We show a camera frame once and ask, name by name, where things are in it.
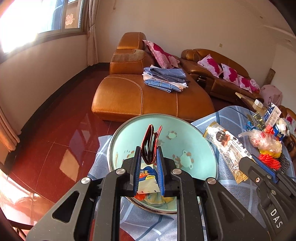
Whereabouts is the clear plastic bag red print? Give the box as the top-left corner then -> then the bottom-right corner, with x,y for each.
238,129 -> 282,154

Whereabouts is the red snack wrapper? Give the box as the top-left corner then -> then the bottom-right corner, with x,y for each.
140,124 -> 163,165

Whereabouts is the long printed snack bag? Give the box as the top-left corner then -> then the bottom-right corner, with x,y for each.
203,121 -> 254,184

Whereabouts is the yellow plastic bag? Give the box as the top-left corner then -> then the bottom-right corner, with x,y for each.
259,149 -> 282,158

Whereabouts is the light blue trash bin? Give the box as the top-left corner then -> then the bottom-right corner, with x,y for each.
107,113 -> 219,215

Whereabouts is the gold green packet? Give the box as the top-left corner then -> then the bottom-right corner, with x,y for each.
246,113 -> 265,131

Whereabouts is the tall white blue carton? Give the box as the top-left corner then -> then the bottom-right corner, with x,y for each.
263,103 -> 281,127

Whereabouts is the small white box on table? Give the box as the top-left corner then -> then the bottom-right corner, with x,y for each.
252,99 -> 264,111

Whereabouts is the wooden coffee table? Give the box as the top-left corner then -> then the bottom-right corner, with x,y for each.
235,92 -> 264,112

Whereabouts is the pink cloth covered object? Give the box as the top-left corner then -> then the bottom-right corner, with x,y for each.
260,84 -> 282,106

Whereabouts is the orange leather chaise sofa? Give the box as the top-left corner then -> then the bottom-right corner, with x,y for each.
91,32 -> 215,122

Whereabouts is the pink red cushion right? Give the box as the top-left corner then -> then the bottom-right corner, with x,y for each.
238,75 -> 252,93

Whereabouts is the pink red cushion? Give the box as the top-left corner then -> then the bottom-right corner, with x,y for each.
197,54 -> 223,77
238,75 -> 252,93
221,63 -> 239,86

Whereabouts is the brown leather three-seat sofa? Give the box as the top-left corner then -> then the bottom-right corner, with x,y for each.
180,49 -> 264,104

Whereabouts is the folded blue plaid bedding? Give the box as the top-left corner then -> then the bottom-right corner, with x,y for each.
142,65 -> 189,93

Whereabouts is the pink red cushion middle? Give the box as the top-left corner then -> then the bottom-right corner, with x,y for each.
221,63 -> 239,86

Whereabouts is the pink red pillow on chaise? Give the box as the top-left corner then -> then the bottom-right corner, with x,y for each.
143,40 -> 180,69

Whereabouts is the pink red cushion left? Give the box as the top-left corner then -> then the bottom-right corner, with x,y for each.
197,54 -> 223,77

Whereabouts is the pink curtain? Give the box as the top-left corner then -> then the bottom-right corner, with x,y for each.
87,0 -> 100,66

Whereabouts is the window with frame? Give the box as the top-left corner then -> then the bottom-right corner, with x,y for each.
1,1 -> 88,63

